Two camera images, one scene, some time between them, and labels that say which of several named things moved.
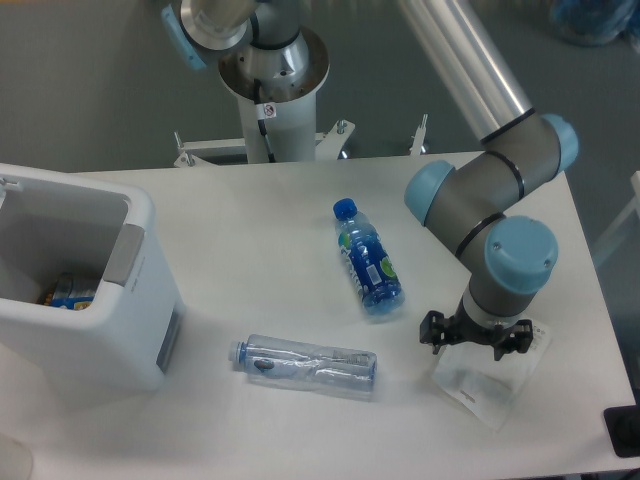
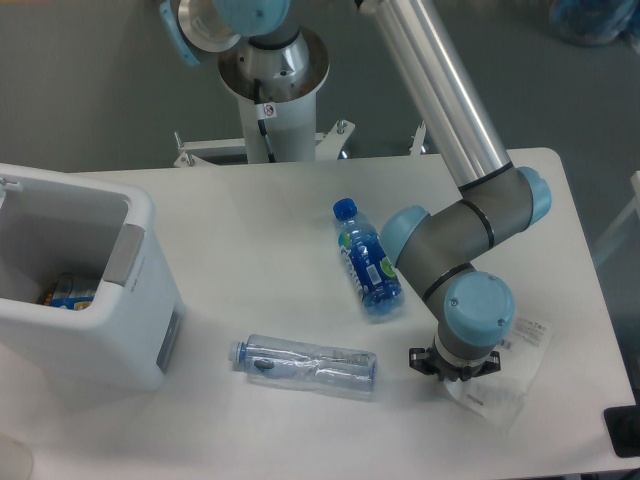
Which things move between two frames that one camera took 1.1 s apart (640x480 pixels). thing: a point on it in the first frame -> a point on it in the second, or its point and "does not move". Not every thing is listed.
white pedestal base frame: [327, 144] does not move
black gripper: [462, 327] -> [422, 361]
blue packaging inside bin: [68, 296] does not move
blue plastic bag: [592, 22] does not move
